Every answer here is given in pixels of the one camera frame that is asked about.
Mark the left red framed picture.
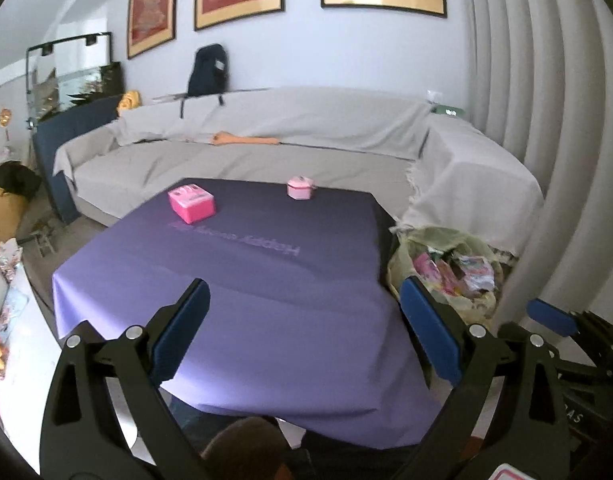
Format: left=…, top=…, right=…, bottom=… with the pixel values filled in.
left=126, top=0, right=176, bottom=60

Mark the grey covered sofa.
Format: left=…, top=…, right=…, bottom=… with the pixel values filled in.
left=36, top=87, right=544, bottom=255

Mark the pink toy box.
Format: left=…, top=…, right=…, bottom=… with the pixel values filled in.
left=168, top=184, right=216, bottom=224

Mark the orange wooden back scratcher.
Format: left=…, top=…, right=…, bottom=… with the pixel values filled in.
left=210, top=131, right=280, bottom=146

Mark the cardboard box with black cloth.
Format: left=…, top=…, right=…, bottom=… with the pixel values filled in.
left=0, top=162, right=42, bottom=240

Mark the pink snack wrapper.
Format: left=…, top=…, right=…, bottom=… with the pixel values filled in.
left=413, top=252, right=463, bottom=296

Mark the small wooden stool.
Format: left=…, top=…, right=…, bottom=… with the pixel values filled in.
left=30, top=226, right=56, bottom=258

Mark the purple tablecloth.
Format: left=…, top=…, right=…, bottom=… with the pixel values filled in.
left=52, top=180, right=440, bottom=449

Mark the glass fish tank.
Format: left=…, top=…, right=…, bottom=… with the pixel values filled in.
left=24, top=32, right=124, bottom=129

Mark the grey pleated curtain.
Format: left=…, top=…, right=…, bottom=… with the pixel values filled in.
left=469, top=0, right=613, bottom=323

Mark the black backpack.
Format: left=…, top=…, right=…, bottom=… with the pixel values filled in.
left=180, top=44, right=229, bottom=116

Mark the green tissue pack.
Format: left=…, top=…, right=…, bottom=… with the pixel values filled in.
left=433, top=104, right=465, bottom=118

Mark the yellow plush toy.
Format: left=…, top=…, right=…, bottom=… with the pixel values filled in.
left=116, top=90, right=142, bottom=116

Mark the trash bin with yellowish bag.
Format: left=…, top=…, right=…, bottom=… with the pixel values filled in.
left=385, top=226, right=518, bottom=328

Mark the small pink toy pot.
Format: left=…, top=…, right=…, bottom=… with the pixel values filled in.
left=287, top=177, right=315, bottom=200

